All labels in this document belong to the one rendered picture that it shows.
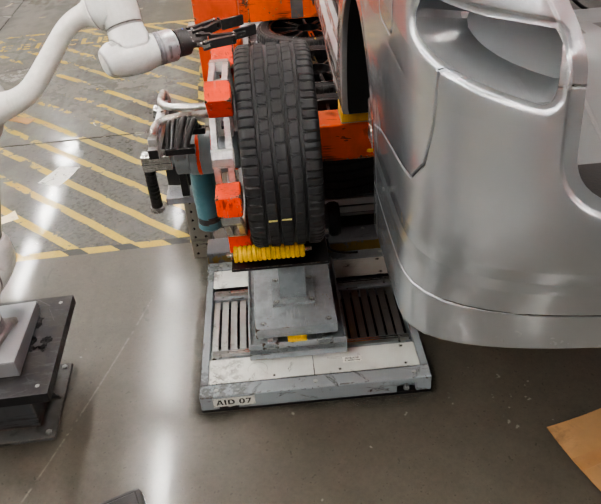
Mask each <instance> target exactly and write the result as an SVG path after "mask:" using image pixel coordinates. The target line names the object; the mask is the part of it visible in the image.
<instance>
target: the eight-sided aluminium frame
mask: <svg viewBox="0 0 601 504"><path fill-rule="evenodd" d="M208 66H209V69H208V79H207V81H215V79H219V78H220V76H219V75H221V80H230V85H231V89H232V94H233V104H234V116H233V124H234V131H237V132H238V128H237V116H236V108H235V106H236V105H235V94H234V93H235V92H234V82H233V78H232V73H231V68H230V61H229V60H228V58H227V59H216V60H209V62H208ZM223 120H224V133H225V145H226V148H221V149H219V146H218V133H217V121H216V118H209V126H210V139H211V150H210V152H211V161H212V169H214V175H215V181H216V184H220V183H223V179H222V172H221V169H224V168H228V172H227V179H228V183H231V182H237V178H236V171H235V166H236V165H235V156H234V148H233V143H232V131H231V119H230V117H223ZM238 172H239V182H241V186H242V193H243V217H234V218H223V219H221V223H222V227H224V228H225V230H226V232H227V235H228V237H238V236H247V232H248V229H247V209H246V201H245V193H244V185H243V176H242V167H241V168H238Z"/></svg>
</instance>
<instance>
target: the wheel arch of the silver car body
mask: <svg viewBox="0 0 601 504"><path fill-rule="evenodd" d="M340 84H341V109H342V113H343V114H354V113H366V112H368V108H369V107H368V99H369V97H370V94H369V83H368V73H367V63H366V55H365V47H364V40H363V33H362V27H361V21H360V15H359V10H358V6H357V2H356V0H343V3H342V13H341V31H340Z"/></svg>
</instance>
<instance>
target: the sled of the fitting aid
mask: <svg viewBox="0 0 601 504"><path fill-rule="evenodd" d="M329 259H330V263H329V264H328V269H329V275H330V281H331V287H332V293H333V298H334V304H335V310H336V316H337V322H338V331H337V332H327V333H316V334H306V335H295V336H285V337H274V338H264V339H256V333H255V303H254V271H248V341H249V352H250V359H251V361H253V360H263V359H274V358H284V357H295V356H305V355H316V354H326V353H337V352H347V335H346V329H345V324H344V318H343V313H342V307H341V302H340V296H339V291H338V285H337V280H336V274H335V269H334V263H333V258H332V256H329Z"/></svg>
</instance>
